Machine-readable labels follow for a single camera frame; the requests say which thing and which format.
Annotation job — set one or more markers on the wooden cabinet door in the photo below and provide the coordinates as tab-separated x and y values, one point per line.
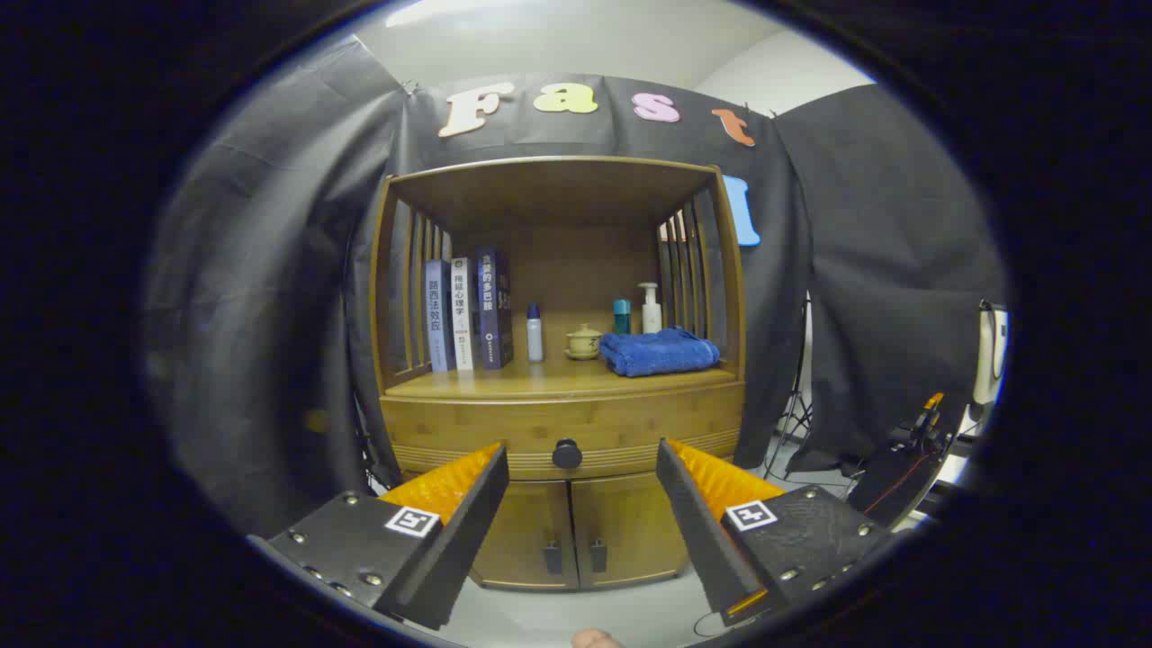
531	531
630	531

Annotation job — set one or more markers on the light blue book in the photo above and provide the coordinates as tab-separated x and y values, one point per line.
436	315

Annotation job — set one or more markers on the cream lidded ceramic cup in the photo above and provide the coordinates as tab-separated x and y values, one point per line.
583	343

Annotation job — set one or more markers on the wooden countertop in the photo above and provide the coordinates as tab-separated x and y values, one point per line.
549	376

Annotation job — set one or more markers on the teal bottle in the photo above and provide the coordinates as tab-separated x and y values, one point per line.
622	317

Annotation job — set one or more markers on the black tripod stand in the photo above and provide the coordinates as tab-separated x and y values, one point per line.
794	414

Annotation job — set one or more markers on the black backdrop cloth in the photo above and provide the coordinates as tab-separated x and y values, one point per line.
270	297

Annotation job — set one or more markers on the folded blue towel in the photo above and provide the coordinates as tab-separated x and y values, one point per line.
661	353

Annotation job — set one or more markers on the small white blue-capped bottle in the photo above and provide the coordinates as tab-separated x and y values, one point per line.
535	337

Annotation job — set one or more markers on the white pump bottle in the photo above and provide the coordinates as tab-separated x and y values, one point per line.
651	315

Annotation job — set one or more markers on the wooden drawer with black knob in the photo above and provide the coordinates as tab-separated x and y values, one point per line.
504	427

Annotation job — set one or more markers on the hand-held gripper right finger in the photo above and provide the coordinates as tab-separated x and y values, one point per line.
697	526

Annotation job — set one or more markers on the white book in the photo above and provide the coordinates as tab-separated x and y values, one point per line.
462	310

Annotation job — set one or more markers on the wooden cabinet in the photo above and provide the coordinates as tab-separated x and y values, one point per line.
558	193

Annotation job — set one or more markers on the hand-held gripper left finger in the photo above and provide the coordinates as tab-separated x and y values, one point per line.
468	526

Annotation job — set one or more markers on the white appliance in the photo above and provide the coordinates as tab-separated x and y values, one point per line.
988	355

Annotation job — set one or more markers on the black and orange device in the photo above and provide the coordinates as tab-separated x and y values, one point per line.
900	472

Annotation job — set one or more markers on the dark blue book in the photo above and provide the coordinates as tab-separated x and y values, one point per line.
493	306

